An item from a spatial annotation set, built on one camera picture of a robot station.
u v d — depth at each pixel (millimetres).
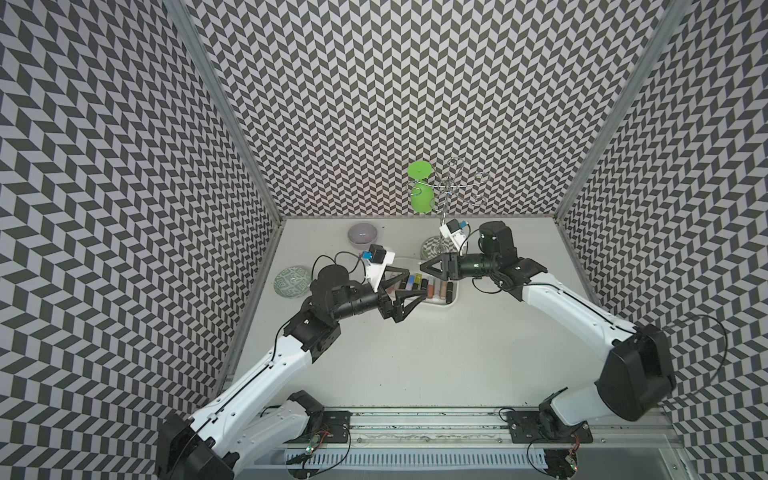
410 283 978
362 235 1085
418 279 990
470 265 674
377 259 574
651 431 743
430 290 958
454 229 694
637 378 414
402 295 564
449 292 963
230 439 406
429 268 754
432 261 701
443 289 963
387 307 577
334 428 732
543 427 670
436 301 964
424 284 978
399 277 679
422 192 937
